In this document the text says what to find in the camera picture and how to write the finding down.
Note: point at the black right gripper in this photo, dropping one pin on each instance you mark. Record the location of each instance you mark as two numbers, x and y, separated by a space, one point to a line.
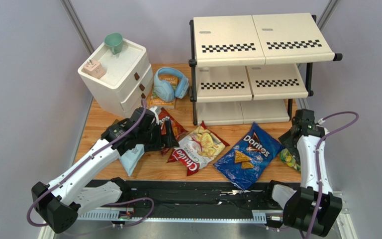
288 145

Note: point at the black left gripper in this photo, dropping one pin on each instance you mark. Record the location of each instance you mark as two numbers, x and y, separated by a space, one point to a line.
167 141

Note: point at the red Doritos chips bag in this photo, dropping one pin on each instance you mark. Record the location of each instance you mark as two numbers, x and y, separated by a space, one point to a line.
177 128

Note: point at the white red Chuba chips bag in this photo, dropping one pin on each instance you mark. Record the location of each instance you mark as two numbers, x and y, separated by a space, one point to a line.
197 149

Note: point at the green Foxs snack bag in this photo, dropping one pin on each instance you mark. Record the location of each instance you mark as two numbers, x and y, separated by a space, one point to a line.
289 160

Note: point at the blue Doritos chips bag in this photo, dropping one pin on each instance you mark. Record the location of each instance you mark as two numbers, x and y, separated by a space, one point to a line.
244 163

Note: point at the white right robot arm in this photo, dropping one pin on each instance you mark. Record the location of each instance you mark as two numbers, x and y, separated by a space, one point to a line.
312 208

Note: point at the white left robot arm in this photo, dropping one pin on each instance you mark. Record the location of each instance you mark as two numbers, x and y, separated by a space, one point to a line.
62 200

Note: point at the cream three-tier shelf rack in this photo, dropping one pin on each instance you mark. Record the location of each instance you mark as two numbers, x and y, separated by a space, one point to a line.
251 68

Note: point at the orange green book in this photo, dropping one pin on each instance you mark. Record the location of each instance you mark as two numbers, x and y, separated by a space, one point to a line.
155 101

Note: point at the light blue snack bag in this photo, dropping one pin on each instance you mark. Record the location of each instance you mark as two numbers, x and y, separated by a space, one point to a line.
129 162

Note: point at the light blue headphones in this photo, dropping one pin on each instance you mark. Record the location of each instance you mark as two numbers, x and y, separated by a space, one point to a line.
164 89

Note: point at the brown snack bag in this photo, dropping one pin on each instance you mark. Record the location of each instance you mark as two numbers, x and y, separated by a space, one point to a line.
115 123

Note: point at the white three-drawer cabinet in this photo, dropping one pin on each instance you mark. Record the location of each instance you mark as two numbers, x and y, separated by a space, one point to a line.
127 80

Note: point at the pink power adapter cube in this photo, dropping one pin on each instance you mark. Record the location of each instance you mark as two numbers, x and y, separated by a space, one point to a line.
94 69

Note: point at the green plastic cup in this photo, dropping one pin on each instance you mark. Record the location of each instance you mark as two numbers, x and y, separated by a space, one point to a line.
114 42

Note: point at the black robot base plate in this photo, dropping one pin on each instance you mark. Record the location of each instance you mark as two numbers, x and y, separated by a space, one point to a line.
201 199

